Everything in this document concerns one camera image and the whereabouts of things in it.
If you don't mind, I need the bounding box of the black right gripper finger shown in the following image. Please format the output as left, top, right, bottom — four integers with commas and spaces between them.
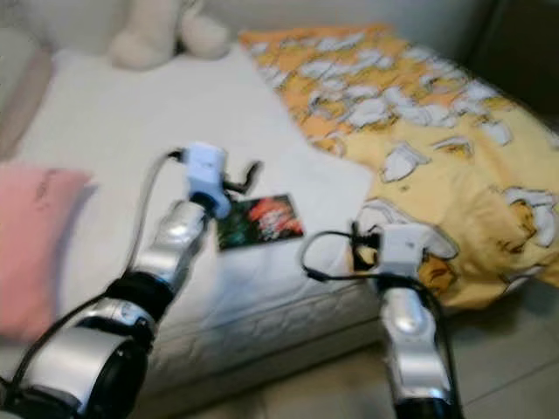
349, 219, 369, 270

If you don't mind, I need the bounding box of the pink fluffy pillow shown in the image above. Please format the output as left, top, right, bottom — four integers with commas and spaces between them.
0, 161, 95, 343

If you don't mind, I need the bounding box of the dark colourful picture book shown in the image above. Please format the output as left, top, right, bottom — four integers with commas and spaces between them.
215, 194, 305, 251

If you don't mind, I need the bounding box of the yellow cartoon print blanket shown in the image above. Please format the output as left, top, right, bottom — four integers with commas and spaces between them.
240, 24, 559, 311

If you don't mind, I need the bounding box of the white quilted mattress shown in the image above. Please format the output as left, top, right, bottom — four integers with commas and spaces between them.
0, 48, 394, 411

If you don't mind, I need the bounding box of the beige plush toy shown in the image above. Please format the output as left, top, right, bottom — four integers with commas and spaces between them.
109, 0, 232, 71

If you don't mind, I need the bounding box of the dark grey wardrobe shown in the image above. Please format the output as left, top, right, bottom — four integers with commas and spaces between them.
463, 0, 559, 114

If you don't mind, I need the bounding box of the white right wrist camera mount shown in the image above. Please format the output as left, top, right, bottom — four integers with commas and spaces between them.
377, 223, 433, 280

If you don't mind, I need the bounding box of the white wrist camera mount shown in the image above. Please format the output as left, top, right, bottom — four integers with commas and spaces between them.
377, 223, 433, 280
185, 141, 231, 196

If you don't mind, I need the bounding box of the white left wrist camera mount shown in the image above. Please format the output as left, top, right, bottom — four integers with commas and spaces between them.
185, 141, 231, 196

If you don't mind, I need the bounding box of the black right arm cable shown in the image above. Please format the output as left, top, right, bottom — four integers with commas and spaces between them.
299, 229, 462, 411

